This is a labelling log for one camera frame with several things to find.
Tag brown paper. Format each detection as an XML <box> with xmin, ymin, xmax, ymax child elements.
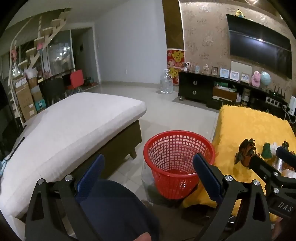
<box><xmin>235</xmin><ymin>138</ymin><xmax>257</xmax><ymax>167</ymax></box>

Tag white router box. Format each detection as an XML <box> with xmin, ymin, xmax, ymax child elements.
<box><xmin>288</xmin><ymin>95</ymin><xmax>296</xmax><ymax>115</ymax></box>

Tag yellow floral tablecloth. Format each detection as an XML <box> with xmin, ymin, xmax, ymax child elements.
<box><xmin>181</xmin><ymin>104</ymin><xmax>296</xmax><ymax>222</ymax></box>

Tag dark blue trouser leg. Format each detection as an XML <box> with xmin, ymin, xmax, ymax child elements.
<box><xmin>75</xmin><ymin>179</ymin><xmax>159</xmax><ymax>240</ymax></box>

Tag white cushioned sofa bench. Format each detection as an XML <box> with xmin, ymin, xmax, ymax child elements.
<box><xmin>1</xmin><ymin>92</ymin><xmax>147</xmax><ymax>240</ymax></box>

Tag light blue globe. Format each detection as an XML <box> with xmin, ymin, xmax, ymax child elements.
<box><xmin>260</xmin><ymin>71</ymin><xmax>271</xmax><ymax>87</ymax></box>

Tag pink plush toy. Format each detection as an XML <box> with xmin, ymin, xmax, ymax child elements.
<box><xmin>251</xmin><ymin>71</ymin><xmax>261</xmax><ymax>88</ymax></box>

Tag black tv cabinet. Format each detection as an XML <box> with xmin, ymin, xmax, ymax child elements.
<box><xmin>179</xmin><ymin>72</ymin><xmax>288</xmax><ymax>118</ymax></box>

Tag red plastic mesh basket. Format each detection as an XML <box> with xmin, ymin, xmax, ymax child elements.
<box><xmin>143</xmin><ymin>130</ymin><xmax>215</xmax><ymax>200</ymax></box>

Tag stacked cardboard boxes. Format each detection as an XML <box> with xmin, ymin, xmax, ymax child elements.
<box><xmin>14</xmin><ymin>76</ymin><xmax>46</xmax><ymax>121</ymax></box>

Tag black curved television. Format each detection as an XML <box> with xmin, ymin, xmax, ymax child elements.
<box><xmin>226</xmin><ymin>14</ymin><xmax>292</xmax><ymax>78</ymax></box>

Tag red chair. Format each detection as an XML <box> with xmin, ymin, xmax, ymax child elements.
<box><xmin>67</xmin><ymin>70</ymin><xmax>84</xmax><ymax>92</ymax></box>

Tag clear large water bottle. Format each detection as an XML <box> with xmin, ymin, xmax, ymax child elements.
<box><xmin>161</xmin><ymin>69</ymin><xmax>174</xmax><ymax>94</ymax></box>

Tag red festive wall poster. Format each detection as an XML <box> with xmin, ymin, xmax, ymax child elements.
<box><xmin>166</xmin><ymin>48</ymin><xmax>185</xmax><ymax>85</ymax></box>

